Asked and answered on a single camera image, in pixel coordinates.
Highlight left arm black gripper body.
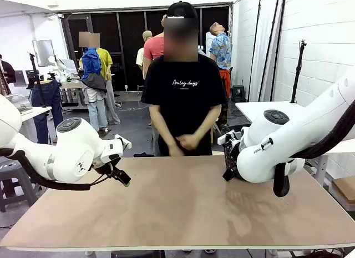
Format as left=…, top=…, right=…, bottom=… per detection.
left=93, top=157, right=123, bottom=176

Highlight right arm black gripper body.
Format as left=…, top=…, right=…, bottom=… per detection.
left=227, top=131, right=245, bottom=170

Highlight person's right forearm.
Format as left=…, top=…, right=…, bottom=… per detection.
left=149, top=104, right=180, bottom=149

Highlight person's left forearm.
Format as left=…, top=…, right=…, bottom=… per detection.
left=191, top=104, right=222, bottom=141

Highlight person's left hand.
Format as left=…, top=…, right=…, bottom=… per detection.
left=178, top=133, right=205, bottom=151

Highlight person's right hand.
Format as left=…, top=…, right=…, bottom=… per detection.
left=168, top=142, right=186, bottom=158

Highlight white side table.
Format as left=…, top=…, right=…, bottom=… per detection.
left=235, top=100, right=307, bottom=126

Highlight small dark stool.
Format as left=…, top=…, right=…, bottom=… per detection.
left=231, top=84, right=246, bottom=103

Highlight orange cloth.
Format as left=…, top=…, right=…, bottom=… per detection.
left=220, top=69, right=232, bottom=99

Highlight person in black t-shirt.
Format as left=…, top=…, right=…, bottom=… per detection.
left=140, top=18, right=229, bottom=156

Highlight blue jeans on stand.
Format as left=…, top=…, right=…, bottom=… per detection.
left=31, top=79, right=64, bottom=144

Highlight person in blue jacket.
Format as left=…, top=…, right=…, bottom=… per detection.
left=79, top=32, right=108, bottom=131

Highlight white work table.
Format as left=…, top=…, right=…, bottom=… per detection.
left=18, top=105, right=53, bottom=123

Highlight mannequin in blue floral shirt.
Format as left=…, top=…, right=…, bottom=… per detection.
left=209, top=22, right=233, bottom=70

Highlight grey plastic stool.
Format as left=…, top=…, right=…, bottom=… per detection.
left=0, top=159, right=39, bottom=214

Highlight white panels with black frames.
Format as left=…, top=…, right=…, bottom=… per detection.
left=247, top=0, right=287, bottom=103

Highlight person in yellow shirt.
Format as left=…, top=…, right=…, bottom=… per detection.
left=95, top=33, right=122, bottom=125

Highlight small white background robot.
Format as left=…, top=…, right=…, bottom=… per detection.
left=47, top=56, right=68, bottom=76

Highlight beige mannequin in pale shirt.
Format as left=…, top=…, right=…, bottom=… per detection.
left=135, top=30, right=154, bottom=79

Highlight flat cardboard box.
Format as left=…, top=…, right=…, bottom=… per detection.
left=331, top=176, right=355, bottom=205

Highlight mannequin in pink top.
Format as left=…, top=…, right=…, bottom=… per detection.
left=143, top=15, right=167, bottom=75

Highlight grey standing screen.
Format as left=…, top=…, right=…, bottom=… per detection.
left=32, top=39, right=56, bottom=68

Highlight person in black clothes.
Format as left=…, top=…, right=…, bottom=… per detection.
left=0, top=54, right=17, bottom=84

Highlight black baseball cap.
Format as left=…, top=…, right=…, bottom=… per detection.
left=166, top=1, right=199, bottom=20

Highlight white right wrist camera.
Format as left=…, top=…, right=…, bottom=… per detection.
left=217, top=132, right=236, bottom=145

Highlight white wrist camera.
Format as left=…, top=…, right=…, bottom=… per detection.
left=217, top=132, right=236, bottom=145
left=114, top=134, right=133, bottom=152

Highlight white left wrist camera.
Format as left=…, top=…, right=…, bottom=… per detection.
left=114, top=134, right=133, bottom=152

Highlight left arm black cable bundle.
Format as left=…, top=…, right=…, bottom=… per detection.
left=0, top=148, right=92, bottom=191

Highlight black camera tripod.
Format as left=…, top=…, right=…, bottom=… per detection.
left=27, top=52, right=48, bottom=108
left=290, top=39, right=308, bottom=104

